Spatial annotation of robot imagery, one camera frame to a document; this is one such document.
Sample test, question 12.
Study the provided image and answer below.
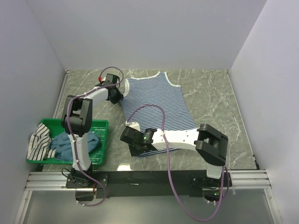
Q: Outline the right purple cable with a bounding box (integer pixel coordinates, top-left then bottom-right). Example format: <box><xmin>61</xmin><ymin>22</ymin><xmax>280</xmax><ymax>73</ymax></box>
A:
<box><xmin>126</xmin><ymin>104</ymin><xmax>229</xmax><ymax>221</ymax></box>

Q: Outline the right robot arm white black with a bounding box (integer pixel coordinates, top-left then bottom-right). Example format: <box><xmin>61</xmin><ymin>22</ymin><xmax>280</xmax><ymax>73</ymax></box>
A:
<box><xmin>120</xmin><ymin>124</ymin><xmax>228</xmax><ymax>186</ymax></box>

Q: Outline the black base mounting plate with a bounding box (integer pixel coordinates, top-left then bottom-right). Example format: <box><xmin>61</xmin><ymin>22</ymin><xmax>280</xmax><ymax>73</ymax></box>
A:
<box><xmin>65</xmin><ymin>170</ymin><xmax>232</xmax><ymax>198</ymax></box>

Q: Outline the plain blue tank top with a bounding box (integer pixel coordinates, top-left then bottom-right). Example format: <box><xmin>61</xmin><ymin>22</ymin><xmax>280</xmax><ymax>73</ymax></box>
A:
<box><xmin>47</xmin><ymin>131</ymin><xmax>101</xmax><ymax>161</ymax></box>

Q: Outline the black white striped tank top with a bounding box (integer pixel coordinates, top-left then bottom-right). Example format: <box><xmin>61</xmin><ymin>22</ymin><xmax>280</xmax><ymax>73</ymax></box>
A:
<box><xmin>27</xmin><ymin>123</ymin><xmax>52</xmax><ymax>161</ymax></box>

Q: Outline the blue white striped tank top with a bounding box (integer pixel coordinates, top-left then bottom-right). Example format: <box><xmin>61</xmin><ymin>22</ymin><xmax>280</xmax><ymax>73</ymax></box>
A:
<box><xmin>119</xmin><ymin>71</ymin><xmax>197</xmax><ymax>157</ymax></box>

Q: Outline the aluminium rail frame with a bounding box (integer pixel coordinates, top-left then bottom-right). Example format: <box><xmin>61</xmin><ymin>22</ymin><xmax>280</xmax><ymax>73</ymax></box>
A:
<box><xmin>15</xmin><ymin>170</ymin><xmax>282</xmax><ymax>224</ymax></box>

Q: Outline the green plastic basket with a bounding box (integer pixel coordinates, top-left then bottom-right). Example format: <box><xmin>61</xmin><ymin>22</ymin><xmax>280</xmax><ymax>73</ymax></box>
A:
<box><xmin>27</xmin><ymin>119</ymin><xmax>108</xmax><ymax>165</ymax></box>

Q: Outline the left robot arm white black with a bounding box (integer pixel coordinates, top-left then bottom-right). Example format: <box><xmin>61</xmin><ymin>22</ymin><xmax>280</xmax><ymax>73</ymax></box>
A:
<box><xmin>61</xmin><ymin>74</ymin><xmax>123</xmax><ymax>188</ymax></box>

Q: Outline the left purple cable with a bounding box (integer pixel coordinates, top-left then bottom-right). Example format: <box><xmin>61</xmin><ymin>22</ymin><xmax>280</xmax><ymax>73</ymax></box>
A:
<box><xmin>62</xmin><ymin>67</ymin><xmax>124</xmax><ymax>208</ymax></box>

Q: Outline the purple cable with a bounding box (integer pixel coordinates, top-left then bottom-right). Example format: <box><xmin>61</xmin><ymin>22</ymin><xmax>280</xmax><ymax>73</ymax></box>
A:
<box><xmin>126</xmin><ymin>104</ymin><xmax>229</xmax><ymax>221</ymax></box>
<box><xmin>62</xmin><ymin>67</ymin><xmax>124</xmax><ymax>208</ymax></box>

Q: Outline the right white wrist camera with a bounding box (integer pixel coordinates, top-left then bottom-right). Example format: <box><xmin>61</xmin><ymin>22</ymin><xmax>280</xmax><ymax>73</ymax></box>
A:
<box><xmin>125</xmin><ymin>121</ymin><xmax>140</xmax><ymax>131</ymax></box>

